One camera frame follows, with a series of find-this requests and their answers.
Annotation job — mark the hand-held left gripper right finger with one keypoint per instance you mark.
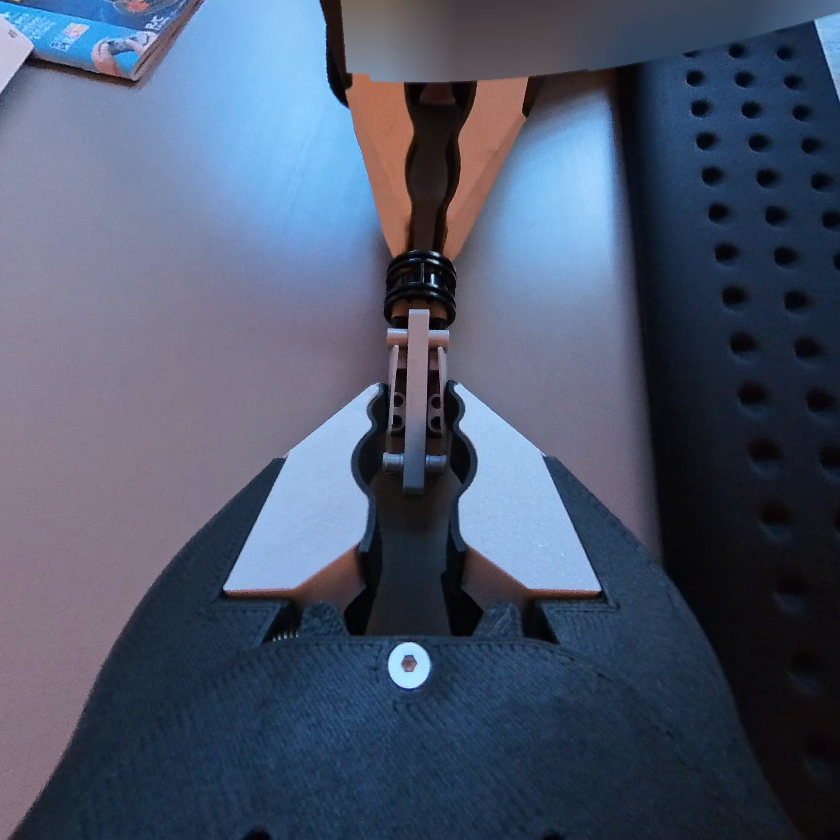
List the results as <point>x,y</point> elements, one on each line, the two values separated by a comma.
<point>525,512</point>

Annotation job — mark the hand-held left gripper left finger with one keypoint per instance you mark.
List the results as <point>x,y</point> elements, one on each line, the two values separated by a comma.
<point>308,512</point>

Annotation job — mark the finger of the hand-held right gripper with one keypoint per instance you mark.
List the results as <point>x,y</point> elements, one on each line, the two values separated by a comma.
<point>380,151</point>
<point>492,131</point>

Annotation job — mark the grey toy brick assembly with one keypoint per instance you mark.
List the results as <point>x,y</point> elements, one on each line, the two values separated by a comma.
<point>417,407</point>

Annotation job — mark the black perforated panel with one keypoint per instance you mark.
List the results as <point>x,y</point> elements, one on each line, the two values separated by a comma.
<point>682,262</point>

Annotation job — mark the blue printed box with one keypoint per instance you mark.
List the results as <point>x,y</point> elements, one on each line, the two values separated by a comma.
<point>98,33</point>

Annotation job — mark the toy instruction booklet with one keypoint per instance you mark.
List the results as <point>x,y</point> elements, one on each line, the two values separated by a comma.
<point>10,52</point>

